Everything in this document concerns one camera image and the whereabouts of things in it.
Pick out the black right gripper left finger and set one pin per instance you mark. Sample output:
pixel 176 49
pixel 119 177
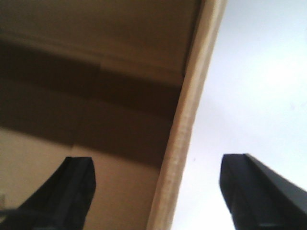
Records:
pixel 61 203

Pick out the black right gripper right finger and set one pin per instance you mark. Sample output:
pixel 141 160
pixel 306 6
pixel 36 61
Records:
pixel 258 198

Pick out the brown cardboard box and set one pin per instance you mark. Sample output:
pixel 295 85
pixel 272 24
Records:
pixel 115 80

